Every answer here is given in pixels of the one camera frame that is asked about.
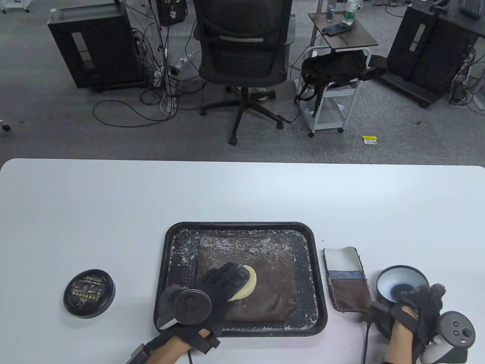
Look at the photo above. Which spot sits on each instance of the white wheeled base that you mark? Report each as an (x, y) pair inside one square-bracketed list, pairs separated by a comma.
[(15, 4)]

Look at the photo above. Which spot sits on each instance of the yellow round sponge pad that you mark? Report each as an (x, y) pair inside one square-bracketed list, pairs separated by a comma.
[(248, 284)]

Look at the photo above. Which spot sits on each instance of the person's right forearm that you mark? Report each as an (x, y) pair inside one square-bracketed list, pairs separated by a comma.
[(399, 341)]

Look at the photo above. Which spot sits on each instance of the white power strip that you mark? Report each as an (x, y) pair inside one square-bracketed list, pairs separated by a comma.
[(169, 103)]

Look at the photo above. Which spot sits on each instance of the black backpack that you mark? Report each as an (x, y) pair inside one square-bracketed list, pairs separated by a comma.
[(333, 66)]

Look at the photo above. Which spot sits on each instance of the black wheeled cabinet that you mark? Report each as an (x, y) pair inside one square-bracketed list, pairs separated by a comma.
[(102, 49), (428, 49)]

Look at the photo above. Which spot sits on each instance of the black leather care cream tin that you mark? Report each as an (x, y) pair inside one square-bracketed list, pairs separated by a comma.
[(398, 276)]

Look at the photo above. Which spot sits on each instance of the black smartphone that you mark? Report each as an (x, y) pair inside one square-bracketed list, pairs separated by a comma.
[(335, 29)]

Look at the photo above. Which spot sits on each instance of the small clear bottle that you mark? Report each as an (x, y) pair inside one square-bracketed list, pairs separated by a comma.
[(330, 13)]

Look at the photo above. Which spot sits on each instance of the yellow black sticker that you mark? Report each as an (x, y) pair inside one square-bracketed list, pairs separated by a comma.
[(370, 140)]

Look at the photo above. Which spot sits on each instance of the white rolling cart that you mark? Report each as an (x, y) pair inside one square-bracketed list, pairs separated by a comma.
[(333, 113)]

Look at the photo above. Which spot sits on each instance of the clear bottle green label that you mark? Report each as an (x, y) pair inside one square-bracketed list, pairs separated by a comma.
[(350, 13)]

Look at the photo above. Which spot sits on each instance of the black pen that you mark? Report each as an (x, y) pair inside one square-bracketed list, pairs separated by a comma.
[(343, 39)]

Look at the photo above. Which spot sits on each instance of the black wrist camera unit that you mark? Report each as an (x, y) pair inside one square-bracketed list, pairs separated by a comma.
[(138, 354), (380, 318)]

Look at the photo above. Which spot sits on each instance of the brown leather bag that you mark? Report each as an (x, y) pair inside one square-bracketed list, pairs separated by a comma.
[(273, 280)]

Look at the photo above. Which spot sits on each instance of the black pouch white print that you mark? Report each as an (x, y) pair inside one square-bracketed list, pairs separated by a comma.
[(170, 11)]

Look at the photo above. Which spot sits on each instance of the black caster wheel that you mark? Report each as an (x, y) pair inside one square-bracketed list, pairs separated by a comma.
[(5, 127)]

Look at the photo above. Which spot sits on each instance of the white desk leg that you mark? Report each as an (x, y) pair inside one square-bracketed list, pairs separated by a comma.
[(161, 45)]

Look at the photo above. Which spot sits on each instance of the person's right hand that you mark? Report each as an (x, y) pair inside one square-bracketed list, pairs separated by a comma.
[(424, 307)]

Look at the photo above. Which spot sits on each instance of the black plastic tray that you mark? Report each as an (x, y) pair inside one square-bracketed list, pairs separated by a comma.
[(178, 265)]

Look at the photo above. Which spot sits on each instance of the black round labelled tin lid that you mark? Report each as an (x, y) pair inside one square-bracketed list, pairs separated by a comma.
[(89, 294)]

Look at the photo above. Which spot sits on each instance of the person's left forearm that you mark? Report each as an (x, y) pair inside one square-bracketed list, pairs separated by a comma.
[(170, 349)]

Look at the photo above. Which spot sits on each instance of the black mesh office chair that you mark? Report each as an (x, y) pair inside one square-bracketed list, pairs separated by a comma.
[(242, 49)]

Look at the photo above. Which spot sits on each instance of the white grey cloth swatch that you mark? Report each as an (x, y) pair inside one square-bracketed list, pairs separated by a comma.
[(341, 258)]

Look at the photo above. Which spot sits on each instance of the brown side table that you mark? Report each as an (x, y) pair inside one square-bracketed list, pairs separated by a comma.
[(356, 36)]

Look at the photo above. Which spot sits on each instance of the black white hand controller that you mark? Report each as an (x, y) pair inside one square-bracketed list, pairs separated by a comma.
[(456, 330), (191, 307)]

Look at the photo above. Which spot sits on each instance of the person's left hand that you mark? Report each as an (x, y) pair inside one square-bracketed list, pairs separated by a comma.
[(223, 282)]

